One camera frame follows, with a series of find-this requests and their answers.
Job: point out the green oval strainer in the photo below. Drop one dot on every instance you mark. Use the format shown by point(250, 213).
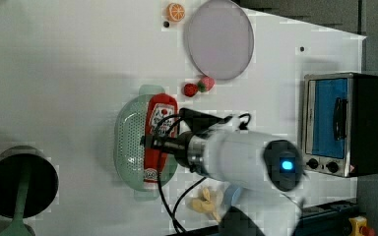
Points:
point(136, 165)

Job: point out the red strawberry toy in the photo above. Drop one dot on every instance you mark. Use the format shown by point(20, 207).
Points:
point(190, 90)

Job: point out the red ketchup bottle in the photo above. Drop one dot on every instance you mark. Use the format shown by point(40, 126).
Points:
point(159, 131)

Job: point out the blue bowl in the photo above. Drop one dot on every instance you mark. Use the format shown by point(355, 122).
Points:
point(231, 196)

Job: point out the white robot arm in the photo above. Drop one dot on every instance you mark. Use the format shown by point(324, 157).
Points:
point(266, 169)

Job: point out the black toaster oven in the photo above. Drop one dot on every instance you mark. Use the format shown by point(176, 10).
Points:
point(340, 124)

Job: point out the orange slice toy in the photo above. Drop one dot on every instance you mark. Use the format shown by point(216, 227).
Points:
point(175, 12)

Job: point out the green spatula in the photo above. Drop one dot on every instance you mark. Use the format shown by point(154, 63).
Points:
point(17, 226)

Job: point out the pink strawberry toy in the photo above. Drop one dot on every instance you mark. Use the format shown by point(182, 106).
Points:
point(205, 84)

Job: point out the lavender round plate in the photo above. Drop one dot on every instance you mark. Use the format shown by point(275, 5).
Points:
point(220, 39)

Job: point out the yellow banana peel toy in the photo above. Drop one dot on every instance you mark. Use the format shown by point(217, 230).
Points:
point(208, 203)

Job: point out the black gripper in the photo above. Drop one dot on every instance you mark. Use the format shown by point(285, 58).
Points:
point(178, 146)

